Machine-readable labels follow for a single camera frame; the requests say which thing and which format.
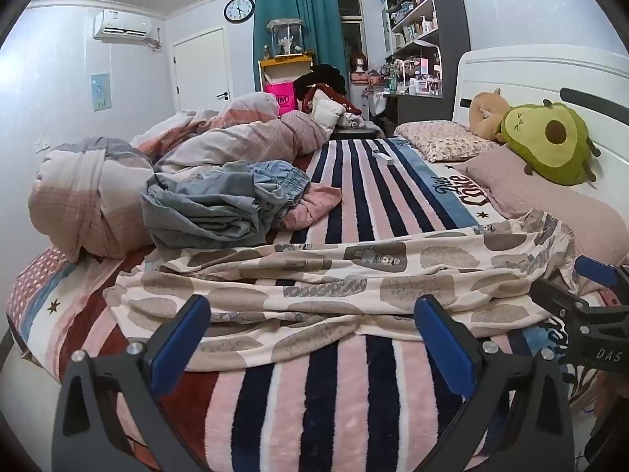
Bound dark low bench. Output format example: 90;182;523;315
331;125;386;141

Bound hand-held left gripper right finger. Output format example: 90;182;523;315
414;294;576;472

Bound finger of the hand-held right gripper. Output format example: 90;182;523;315
530;280;598;336
574;256;629;292

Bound glass display tank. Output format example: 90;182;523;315
267;18;315;57

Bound teal curtain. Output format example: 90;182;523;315
253;0;349;94

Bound white air conditioner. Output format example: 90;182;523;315
93;10;163;50

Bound window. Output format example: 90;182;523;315
337;0;367;60

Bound yellow shelf stand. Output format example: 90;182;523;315
258;54;314;90

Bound round wall clock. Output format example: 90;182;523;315
224;0;255;24

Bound white cushion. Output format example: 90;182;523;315
312;98;345;131

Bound dark clothes pile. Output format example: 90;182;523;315
294;64;364;118

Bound floral pillow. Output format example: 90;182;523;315
393;120;499;163

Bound white bed headboard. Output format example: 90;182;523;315
452;46;629;207

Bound white door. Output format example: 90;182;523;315
172;27;233;116

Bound light denim shorts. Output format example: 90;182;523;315
221;160;311;217

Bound pink plaid duvet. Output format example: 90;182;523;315
27;92;335;262

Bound pink garment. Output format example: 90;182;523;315
282;183;343;229

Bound plain pink pillow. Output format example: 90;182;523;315
462;147;629;276

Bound pink shopping bag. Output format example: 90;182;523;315
263;81;298;113

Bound green avocado plush toy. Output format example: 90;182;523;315
500;100;601;186

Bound striped bed blanket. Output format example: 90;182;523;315
7;138;620;472

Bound brown plush toy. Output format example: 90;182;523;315
467;88;514;139

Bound dark cluttered bookshelf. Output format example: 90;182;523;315
381;0;470;124

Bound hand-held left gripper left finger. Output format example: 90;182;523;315
51;294;212;472

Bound small wall poster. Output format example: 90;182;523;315
91;74;113;111

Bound grey-blue garment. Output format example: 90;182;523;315
141;167;278;251

